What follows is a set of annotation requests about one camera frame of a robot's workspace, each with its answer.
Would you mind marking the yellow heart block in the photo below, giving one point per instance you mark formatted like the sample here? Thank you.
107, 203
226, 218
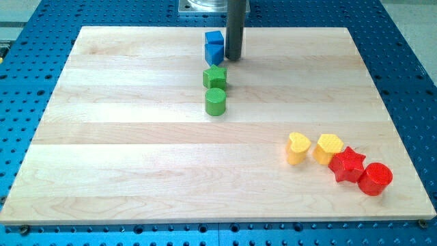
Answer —
297, 148

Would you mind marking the board clamp screw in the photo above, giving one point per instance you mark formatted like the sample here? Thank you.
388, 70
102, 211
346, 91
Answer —
422, 224
24, 230

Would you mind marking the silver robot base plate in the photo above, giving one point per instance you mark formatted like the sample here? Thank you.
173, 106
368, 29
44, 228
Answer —
197, 7

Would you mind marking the blue triangle block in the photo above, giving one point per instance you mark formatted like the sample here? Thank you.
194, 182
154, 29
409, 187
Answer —
214, 54

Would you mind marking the left board clamp screw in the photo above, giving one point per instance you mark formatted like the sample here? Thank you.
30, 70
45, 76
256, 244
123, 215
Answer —
24, 230

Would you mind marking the green star block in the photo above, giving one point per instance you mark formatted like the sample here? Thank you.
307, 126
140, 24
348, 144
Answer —
215, 76

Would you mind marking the right board clamp screw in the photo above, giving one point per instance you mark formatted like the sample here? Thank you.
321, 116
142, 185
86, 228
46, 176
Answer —
422, 224

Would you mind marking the yellow hexagon block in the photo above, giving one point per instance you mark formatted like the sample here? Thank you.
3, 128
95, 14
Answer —
327, 146

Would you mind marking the red cylinder block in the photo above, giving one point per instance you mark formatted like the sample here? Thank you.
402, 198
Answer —
375, 178

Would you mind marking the green cylinder block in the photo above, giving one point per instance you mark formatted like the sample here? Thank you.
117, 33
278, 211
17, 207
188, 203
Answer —
215, 101

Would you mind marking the blue cube block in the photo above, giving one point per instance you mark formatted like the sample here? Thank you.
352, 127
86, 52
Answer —
214, 37

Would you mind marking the red star block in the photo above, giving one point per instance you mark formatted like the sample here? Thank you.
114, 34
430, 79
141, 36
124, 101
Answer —
347, 165

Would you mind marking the wooden board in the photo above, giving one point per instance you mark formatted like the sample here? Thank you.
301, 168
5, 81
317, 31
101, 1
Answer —
125, 137

